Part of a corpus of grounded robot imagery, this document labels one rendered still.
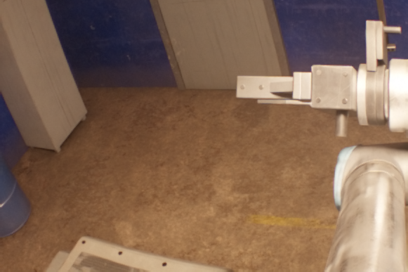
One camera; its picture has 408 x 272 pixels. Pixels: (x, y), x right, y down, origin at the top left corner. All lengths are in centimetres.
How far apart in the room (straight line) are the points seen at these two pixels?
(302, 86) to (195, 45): 391
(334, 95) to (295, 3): 341
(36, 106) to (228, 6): 189
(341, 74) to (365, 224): 18
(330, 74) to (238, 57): 380
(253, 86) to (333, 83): 11
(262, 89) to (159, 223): 294
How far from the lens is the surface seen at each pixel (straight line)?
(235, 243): 319
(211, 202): 352
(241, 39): 423
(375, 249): 41
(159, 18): 446
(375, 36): 59
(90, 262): 151
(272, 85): 60
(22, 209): 410
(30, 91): 437
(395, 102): 56
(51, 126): 458
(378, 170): 58
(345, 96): 55
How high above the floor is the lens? 237
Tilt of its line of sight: 33 degrees down
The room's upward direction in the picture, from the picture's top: 17 degrees counter-clockwise
